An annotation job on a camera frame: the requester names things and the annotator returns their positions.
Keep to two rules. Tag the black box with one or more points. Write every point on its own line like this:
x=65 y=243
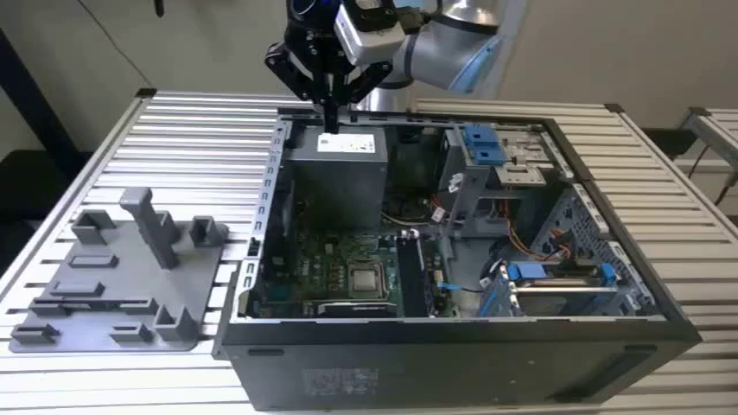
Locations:
x=668 y=142

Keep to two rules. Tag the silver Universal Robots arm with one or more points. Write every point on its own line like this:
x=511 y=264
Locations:
x=450 y=47

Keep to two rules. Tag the metal slat side table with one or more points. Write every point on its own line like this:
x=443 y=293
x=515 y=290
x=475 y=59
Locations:
x=714 y=125

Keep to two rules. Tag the black floor stand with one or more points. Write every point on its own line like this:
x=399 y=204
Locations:
x=35 y=186

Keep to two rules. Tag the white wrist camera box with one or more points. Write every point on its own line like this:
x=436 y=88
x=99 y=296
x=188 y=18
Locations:
x=368 y=34

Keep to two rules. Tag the NVIDIA Quadro graphics card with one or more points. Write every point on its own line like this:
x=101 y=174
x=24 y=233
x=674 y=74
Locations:
x=357 y=309

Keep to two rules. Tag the grey power supply unit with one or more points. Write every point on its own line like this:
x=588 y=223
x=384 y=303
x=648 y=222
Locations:
x=333 y=190

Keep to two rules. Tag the green Dell motherboard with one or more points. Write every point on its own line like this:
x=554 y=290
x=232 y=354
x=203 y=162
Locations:
x=323 y=259

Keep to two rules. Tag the blue plastic drive latch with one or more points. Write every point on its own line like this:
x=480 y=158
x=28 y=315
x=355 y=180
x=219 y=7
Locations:
x=484 y=155

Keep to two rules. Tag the silver CPU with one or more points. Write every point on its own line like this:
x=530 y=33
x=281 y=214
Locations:
x=367 y=280

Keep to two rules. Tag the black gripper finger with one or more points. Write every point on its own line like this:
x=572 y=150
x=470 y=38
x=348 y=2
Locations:
x=368 y=82
x=288 y=73

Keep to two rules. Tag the grey metal drive cage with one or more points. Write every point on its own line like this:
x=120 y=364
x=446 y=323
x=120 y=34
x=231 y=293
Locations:
x=472 y=190

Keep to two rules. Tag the black PC case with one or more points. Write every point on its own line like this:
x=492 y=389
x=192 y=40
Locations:
x=403 y=367

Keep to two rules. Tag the hard disk in blue carrier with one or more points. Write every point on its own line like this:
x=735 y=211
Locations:
x=554 y=302

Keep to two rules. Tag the grey plastic parts rack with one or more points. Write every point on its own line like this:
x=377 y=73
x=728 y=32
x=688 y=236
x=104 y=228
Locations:
x=115 y=276

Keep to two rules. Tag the black hanging plug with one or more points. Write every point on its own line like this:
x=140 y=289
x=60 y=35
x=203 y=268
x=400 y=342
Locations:
x=157 y=6

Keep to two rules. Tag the black table corner cap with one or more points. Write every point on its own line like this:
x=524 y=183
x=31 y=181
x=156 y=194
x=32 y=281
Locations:
x=614 y=108
x=145 y=92

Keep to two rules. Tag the black RAM slot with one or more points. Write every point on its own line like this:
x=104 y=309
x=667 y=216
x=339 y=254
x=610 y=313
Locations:
x=411 y=276
x=403 y=276

